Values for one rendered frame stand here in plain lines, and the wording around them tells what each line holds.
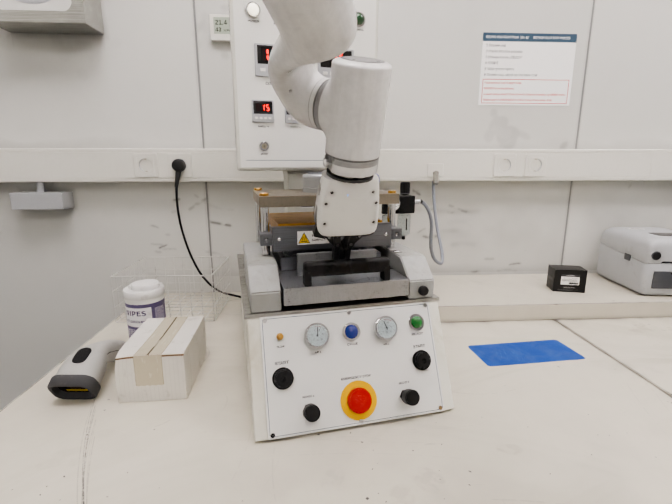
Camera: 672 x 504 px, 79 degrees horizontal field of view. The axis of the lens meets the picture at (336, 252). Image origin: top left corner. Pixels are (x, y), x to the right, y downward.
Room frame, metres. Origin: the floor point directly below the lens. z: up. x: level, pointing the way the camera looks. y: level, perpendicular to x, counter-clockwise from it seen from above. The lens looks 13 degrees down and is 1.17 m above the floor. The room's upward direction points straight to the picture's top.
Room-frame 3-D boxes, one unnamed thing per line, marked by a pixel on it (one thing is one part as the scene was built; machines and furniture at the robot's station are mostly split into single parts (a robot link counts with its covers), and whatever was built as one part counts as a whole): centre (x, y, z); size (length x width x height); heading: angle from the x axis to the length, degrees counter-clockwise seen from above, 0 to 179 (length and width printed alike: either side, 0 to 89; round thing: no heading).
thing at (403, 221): (1.03, -0.15, 1.05); 0.15 x 0.05 x 0.15; 105
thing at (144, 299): (0.90, 0.44, 0.82); 0.09 x 0.09 x 0.15
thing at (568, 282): (1.17, -0.69, 0.83); 0.09 x 0.06 x 0.07; 80
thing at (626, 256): (1.21, -0.97, 0.88); 0.25 x 0.20 x 0.17; 177
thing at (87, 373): (0.74, 0.47, 0.79); 0.20 x 0.08 x 0.08; 3
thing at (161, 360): (0.75, 0.34, 0.80); 0.19 x 0.13 x 0.09; 3
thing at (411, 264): (0.81, -0.12, 0.96); 0.26 x 0.05 x 0.07; 15
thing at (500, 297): (1.20, -0.67, 0.77); 0.84 x 0.30 x 0.04; 93
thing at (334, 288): (0.80, 0.02, 0.97); 0.30 x 0.22 x 0.08; 15
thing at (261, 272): (0.75, 0.15, 0.96); 0.25 x 0.05 x 0.07; 15
